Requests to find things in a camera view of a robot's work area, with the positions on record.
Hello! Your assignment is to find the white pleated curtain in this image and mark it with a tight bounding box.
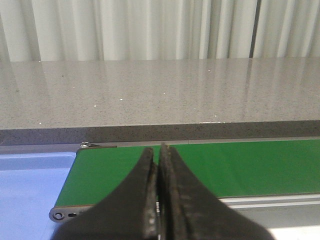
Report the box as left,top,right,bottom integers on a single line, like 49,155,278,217
0,0,320,62

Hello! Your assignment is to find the grey stone counter shelf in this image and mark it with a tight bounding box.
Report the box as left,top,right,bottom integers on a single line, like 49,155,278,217
0,57,320,146

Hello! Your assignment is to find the grey left conveyor end plate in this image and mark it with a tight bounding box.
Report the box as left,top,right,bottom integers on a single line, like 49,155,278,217
48,204,94,223

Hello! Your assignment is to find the green conveyor belt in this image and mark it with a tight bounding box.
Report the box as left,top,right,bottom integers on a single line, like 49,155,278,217
55,139,320,207

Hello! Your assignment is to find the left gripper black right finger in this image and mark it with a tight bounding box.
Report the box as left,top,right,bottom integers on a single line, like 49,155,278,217
158,144,273,240

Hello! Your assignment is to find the aluminium conveyor side rail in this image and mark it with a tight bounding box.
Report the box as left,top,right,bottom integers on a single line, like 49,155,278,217
219,193,320,209

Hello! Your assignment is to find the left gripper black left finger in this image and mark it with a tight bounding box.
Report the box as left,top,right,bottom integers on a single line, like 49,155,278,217
51,147,158,240

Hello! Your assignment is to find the blue plastic bin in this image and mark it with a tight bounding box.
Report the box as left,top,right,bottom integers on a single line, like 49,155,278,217
0,152,76,240

